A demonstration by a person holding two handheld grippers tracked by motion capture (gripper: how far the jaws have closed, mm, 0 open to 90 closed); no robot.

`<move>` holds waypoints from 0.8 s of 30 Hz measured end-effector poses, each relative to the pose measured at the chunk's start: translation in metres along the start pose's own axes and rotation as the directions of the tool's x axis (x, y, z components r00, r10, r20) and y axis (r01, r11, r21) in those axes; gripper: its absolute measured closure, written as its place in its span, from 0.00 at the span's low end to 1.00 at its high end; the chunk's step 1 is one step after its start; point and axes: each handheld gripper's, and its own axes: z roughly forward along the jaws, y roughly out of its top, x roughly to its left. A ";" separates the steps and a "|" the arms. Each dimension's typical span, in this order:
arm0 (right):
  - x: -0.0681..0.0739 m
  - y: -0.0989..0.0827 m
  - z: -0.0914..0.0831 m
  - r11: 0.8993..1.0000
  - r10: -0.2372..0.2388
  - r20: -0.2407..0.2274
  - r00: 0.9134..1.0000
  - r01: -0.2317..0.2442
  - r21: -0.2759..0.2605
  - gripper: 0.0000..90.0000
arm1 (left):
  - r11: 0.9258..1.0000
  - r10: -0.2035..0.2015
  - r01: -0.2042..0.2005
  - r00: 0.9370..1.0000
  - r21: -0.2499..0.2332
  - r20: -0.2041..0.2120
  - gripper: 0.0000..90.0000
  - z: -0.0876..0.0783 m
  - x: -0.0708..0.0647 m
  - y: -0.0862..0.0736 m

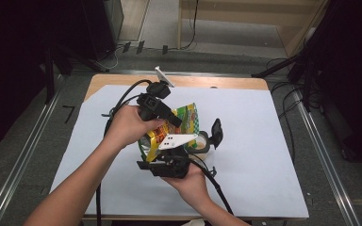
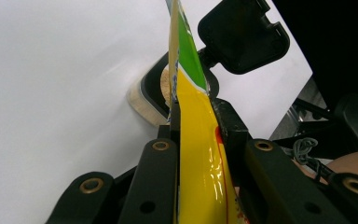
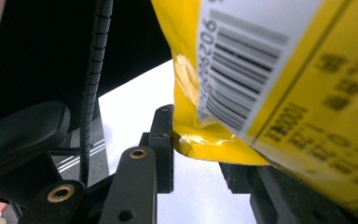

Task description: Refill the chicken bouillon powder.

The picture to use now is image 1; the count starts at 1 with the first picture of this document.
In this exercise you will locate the dark curtain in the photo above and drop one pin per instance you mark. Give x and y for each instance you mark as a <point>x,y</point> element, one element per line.
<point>12,62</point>
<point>352,62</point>

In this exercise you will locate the wooden table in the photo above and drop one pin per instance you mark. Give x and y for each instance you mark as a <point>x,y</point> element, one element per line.
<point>201,82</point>

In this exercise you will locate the person's right hand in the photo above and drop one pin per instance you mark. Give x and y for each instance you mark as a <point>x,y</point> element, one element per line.
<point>193,185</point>

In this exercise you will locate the short metal floor rail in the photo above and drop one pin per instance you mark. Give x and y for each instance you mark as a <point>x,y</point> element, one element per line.
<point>217,73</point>

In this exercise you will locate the light wooden frame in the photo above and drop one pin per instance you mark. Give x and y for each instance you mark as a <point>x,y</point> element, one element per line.
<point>232,9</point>

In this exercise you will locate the black cabinet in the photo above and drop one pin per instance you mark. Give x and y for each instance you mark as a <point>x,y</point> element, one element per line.
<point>102,28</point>

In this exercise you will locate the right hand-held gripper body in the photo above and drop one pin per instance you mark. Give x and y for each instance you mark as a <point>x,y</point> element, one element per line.
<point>172,164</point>

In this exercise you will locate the clear container with black lid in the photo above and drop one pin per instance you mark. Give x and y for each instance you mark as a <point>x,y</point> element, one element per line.
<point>215,132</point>

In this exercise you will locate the person's left hand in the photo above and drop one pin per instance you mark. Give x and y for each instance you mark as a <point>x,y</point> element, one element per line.
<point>127,127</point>

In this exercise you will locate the white paper sheet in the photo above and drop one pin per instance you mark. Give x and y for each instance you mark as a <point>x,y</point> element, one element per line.
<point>264,175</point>

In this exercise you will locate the small black floor bracket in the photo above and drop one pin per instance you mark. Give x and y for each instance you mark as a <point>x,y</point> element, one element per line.
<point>165,49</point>
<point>140,47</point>
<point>126,47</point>

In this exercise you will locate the long metal floor rail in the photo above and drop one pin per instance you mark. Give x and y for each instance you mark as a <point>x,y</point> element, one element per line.
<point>25,160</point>
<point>326,163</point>

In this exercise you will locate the black metal stand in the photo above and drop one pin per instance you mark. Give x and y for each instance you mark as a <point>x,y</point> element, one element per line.
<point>49,78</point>
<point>276,66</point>

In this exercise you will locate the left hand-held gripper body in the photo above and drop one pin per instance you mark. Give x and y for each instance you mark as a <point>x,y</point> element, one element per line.
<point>151,105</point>

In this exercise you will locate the yellow spouted pouch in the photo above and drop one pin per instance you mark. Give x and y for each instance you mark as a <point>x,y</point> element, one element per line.
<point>187,117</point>

